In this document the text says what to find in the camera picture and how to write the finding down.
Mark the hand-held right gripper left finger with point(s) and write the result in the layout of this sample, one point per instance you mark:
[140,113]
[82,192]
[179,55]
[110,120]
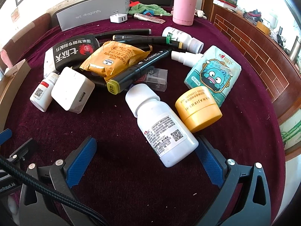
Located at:
[81,162]

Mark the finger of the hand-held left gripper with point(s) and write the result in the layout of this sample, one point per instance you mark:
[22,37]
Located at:
[5,136]
[23,149]

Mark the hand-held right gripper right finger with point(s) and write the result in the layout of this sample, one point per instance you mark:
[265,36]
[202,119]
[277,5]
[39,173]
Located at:
[209,162]

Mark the small white bottle red label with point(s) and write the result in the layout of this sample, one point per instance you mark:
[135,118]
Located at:
[42,94]

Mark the large white bottle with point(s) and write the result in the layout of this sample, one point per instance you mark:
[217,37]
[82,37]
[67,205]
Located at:
[162,124]

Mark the white cube charger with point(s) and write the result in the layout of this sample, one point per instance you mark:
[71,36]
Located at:
[73,89]

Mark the teal tissue pack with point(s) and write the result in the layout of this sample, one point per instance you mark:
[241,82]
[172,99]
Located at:
[211,75]

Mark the clear plastic case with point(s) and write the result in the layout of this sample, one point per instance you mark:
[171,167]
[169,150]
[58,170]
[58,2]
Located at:
[157,80]

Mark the black snack packet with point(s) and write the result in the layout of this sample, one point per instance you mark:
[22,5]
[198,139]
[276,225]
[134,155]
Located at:
[70,51]

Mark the yellow snack packet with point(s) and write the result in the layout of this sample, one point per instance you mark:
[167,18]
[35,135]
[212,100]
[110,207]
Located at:
[112,60]

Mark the small white spray bottle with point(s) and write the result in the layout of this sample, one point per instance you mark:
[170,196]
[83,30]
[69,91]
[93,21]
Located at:
[182,57]

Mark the thick yellow cap marker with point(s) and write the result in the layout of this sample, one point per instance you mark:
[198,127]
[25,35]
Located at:
[141,68]

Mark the ochre cap marker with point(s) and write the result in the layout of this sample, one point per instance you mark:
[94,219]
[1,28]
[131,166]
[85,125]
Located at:
[175,42]

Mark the white bottle green label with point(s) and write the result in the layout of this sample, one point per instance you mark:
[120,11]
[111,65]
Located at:
[181,37]

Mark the orange cap marker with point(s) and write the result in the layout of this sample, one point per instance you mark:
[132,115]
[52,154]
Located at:
[149,48]

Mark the yellow jar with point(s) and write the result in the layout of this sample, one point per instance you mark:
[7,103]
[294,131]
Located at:
[199,109]

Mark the maroon tablecloth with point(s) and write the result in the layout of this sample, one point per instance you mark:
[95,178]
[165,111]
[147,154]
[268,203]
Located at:
[117,122]

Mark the green striped cloth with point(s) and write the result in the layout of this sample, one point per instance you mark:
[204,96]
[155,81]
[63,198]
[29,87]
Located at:
[291,134]

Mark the maroon armchair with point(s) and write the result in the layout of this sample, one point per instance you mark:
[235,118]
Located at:
[28,33]

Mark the brick-pattern wooden cabinet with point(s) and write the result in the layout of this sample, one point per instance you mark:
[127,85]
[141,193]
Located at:
[247,40]

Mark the gray cap marker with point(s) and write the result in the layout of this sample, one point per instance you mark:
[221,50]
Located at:
[127,32]

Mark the metal cylinder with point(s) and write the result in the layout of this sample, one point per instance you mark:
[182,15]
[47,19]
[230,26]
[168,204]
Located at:
[295,49]

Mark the yellow box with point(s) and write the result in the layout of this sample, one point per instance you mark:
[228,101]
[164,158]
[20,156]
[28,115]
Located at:
[263,27]

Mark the white plush toy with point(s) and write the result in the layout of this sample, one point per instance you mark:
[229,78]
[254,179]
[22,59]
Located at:
[199,14]

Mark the white plug charger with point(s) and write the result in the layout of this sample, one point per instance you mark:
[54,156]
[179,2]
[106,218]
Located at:
[118,17]

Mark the gray box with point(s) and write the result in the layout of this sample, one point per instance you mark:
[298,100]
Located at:
[94,11]

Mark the red and black item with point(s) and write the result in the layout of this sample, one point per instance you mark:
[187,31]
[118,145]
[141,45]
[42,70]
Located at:
[252,14]

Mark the white squeeze tube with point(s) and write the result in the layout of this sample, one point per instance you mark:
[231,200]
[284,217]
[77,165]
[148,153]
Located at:
[148,17]

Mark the small blue item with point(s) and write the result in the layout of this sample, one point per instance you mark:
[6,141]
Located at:
[148,13]

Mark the pink thermos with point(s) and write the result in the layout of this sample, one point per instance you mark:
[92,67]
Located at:
[184,2]

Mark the red cloth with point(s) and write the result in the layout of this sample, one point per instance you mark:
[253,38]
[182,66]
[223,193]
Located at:
[134,4]

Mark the wall sign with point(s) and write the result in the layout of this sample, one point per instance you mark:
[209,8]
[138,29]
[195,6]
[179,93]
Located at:
[14,14]

